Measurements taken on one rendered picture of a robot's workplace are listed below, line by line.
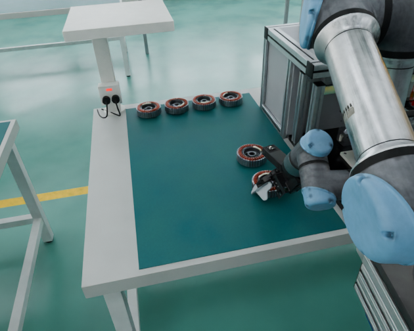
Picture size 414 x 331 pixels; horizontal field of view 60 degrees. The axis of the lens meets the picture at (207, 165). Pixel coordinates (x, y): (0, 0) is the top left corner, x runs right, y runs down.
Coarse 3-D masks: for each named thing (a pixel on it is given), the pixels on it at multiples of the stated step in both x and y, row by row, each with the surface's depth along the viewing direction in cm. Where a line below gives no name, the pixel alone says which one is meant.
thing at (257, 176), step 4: (260, 172) 122; (264, 172) 122; (268, 172) 122; (256, 176) 120; (260, 176) 120; (264, 176) 122; (252, 180) 119; (256, 180) 119; (252, 184) 119; (272, 184) 118; (252, 188) 119; (272, 188) 115; (256, 192) 118; (268, 192) 116; (272, 192) 115; (268, 196) 116; (272, 196) 116; (276, 196) 116
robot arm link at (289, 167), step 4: (288, 156) 98; (284, 160) 101; (288, 160) 98; (284, 164) 100; (288, 164) 98; (288, 168) 99; (292, 168) 97; (288, 172) 100; (292, 172) 98; (296, 172) 98; (296, 176) 100
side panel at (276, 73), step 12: (264, 48) 149; (276, 48) 140; (264, 60) 151; (276, 60) 142; (288, 60) 127; (264, 72) 154; (276, 72) 144; (288, 72) 129; (264, 84) 157; (276, 84) 146; (288, 84) 131; (264, 96) 160; (276, 96) 148; (288, 96) 134; (264, 108) 161; (276, 108) 150; (276, 120) 151
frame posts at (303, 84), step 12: (300, 72) 123; (300, 84) 125; (324, 84) 114; (300, 96) 126; (312, 96) 117; (300, 108) 129; (312, 108) 119; (300, 120) 133; (312, 120) 121; (300, 132) 135
